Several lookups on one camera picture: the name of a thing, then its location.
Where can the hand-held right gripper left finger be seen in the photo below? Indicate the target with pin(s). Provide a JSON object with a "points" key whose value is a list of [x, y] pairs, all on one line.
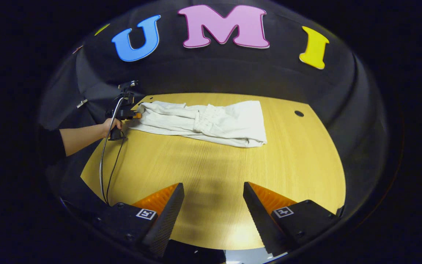
{"points": [[169, 220]]}

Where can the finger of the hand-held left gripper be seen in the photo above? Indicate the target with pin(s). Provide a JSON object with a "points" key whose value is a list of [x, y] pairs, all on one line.
{"points": [[138, 115]]}

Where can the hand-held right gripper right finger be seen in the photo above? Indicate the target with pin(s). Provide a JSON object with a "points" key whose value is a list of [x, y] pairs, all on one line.
{"points": [[258, 216]]}

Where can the white jeans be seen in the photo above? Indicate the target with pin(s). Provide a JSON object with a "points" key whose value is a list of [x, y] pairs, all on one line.
{"points": [[233, 124]]}

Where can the white cloth clip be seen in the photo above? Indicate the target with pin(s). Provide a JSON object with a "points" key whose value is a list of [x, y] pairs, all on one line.
{"points": [[82, 103]]}

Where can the copper cloth clip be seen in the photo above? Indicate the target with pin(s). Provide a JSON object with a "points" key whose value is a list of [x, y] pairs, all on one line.
{"points": [[77, 48]]}

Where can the black backdrop cloth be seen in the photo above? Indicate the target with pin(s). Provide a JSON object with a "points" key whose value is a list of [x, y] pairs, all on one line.
{"points": [[233, 69]]}

